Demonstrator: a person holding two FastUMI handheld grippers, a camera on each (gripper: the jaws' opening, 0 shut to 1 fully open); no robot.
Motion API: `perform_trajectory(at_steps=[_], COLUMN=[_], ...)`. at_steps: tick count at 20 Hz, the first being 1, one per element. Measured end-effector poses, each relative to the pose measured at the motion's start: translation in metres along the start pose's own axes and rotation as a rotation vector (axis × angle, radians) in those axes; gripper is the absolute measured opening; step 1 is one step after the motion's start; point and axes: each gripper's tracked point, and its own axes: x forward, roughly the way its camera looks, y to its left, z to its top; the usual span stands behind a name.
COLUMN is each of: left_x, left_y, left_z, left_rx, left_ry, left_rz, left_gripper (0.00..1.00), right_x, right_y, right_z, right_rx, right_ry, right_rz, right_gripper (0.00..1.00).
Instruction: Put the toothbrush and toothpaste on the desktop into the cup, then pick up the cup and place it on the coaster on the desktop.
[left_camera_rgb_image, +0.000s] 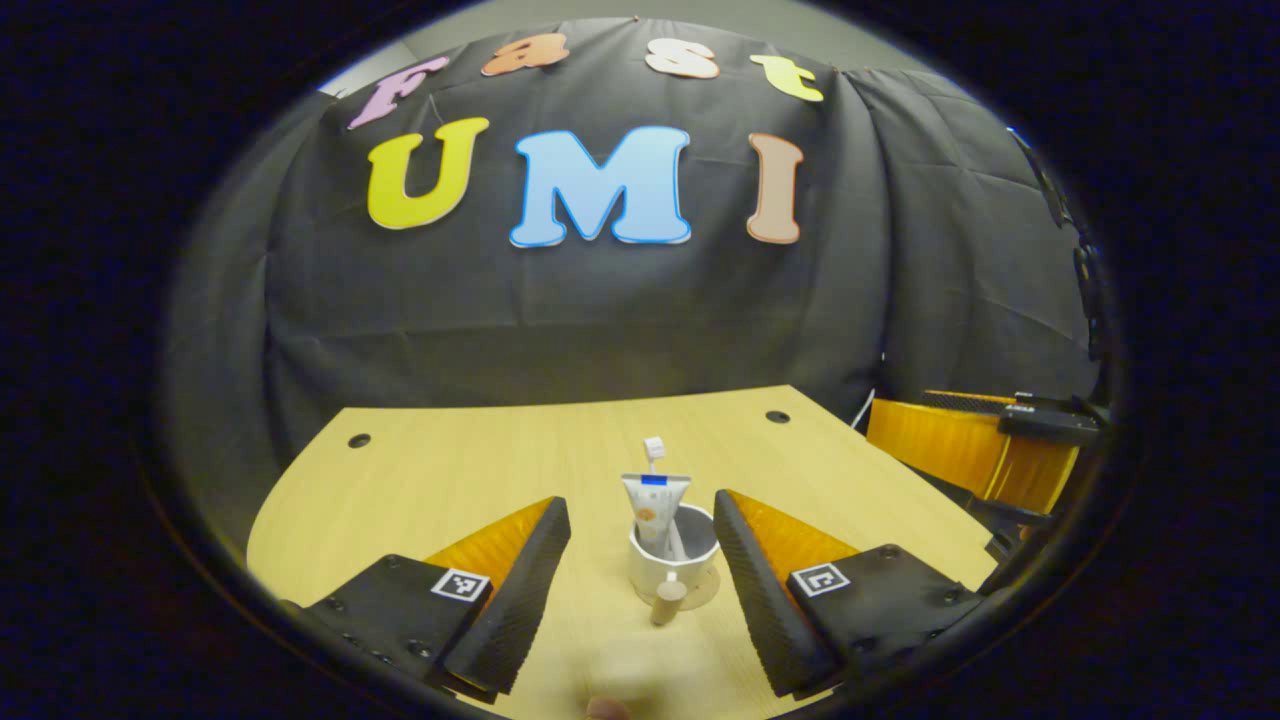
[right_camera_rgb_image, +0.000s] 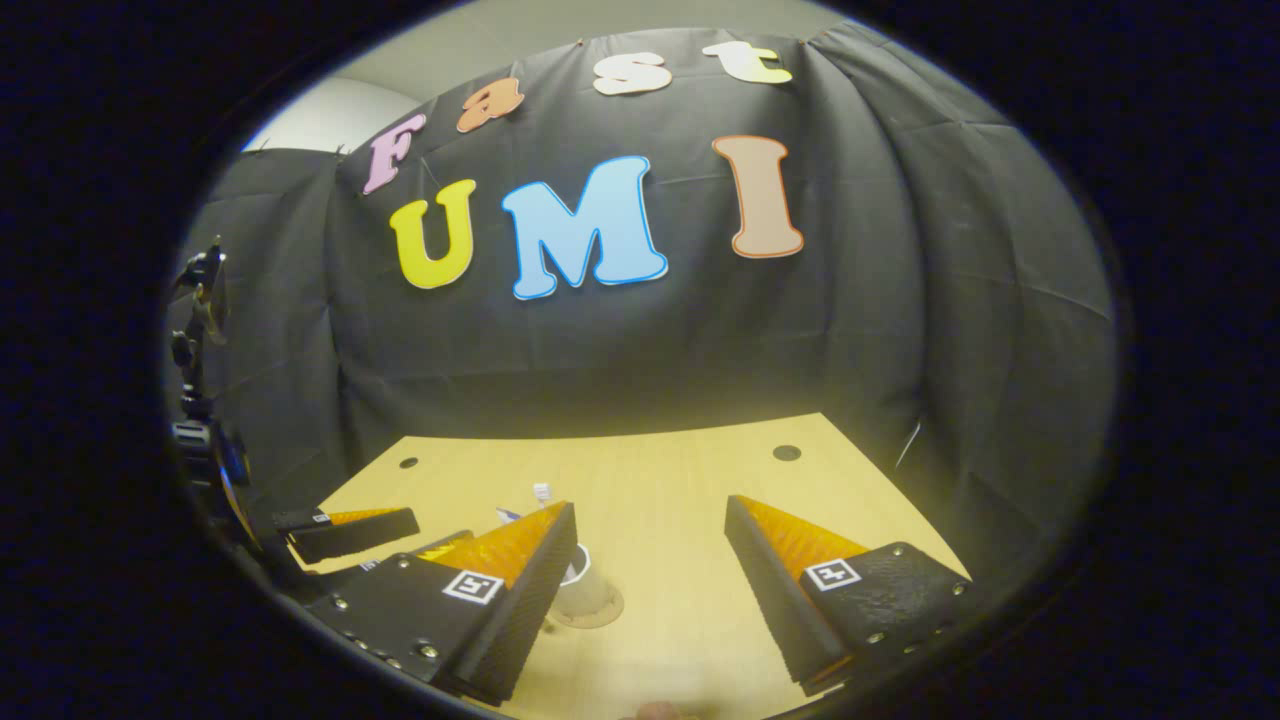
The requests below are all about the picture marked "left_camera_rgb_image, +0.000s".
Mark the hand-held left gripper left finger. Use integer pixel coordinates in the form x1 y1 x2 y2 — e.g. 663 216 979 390
285 495 573 706

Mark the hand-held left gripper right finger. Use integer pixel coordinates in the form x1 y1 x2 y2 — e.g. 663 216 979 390
713 488 991 701

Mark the white cup with wooden handle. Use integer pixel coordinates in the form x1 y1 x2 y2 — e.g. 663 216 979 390
628 503 721 628

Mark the white toothpaste tube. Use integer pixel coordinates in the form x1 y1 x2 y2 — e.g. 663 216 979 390
621 473 693 561

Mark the white toothbrush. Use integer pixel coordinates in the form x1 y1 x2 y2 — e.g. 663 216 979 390
643 436 691 561

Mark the wooden desktop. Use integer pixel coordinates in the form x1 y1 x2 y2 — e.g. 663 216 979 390
245 385 999 720

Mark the dark metal stand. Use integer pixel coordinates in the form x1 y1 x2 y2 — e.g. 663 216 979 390
1008 128 1106 361

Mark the black backdrop cloth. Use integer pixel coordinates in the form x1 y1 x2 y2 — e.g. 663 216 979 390
160 15 1101 561

